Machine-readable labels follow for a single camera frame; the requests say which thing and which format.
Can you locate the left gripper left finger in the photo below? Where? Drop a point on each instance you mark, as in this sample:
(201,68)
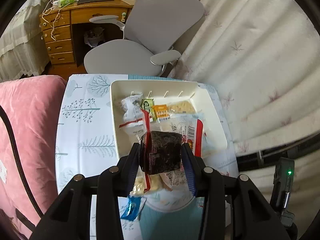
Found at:
(69,215)

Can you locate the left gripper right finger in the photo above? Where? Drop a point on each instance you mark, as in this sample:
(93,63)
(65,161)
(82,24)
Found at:
(252,217)

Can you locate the blue snowflake candy wrapper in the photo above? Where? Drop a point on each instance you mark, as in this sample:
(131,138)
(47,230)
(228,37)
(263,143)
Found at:
(131,211)

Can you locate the clear bag pale puffs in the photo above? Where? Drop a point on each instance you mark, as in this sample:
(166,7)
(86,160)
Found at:
(156,183)

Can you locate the nut bar clear packet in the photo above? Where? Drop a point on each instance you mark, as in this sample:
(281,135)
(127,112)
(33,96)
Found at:
(191,130)

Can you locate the dark red snack packet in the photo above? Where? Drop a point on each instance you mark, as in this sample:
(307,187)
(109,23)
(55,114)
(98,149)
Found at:
(160,152)

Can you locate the round rice cake bag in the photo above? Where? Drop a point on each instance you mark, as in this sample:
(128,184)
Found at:
(181,107)

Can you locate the green snack packet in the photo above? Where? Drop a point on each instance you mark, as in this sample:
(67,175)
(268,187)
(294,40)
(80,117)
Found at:
(147,105)

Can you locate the orange snack packet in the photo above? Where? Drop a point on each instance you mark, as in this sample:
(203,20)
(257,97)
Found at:
(161,112)

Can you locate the white red snack packet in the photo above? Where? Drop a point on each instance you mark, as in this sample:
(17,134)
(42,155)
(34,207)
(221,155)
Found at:
(133,117)

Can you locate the white plastic storage bin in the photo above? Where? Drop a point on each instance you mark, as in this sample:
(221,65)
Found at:
(203,97)

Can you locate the pink quilt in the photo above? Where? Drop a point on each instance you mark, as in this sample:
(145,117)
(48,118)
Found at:
(32,106)

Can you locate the cream floral curtain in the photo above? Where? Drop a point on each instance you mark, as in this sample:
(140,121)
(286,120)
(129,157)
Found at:
(262,57)

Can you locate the lace covered cabinet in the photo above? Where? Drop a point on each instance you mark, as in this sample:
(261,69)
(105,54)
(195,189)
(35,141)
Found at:
(23,51)

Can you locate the wooden desk with drawers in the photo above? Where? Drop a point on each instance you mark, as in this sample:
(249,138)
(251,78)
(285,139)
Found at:
(63,32)

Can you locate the grey office chair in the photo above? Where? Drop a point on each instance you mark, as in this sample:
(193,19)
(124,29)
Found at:
(151,29)

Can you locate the green tissue box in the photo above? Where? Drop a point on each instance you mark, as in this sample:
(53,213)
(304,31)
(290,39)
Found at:
(63,3)

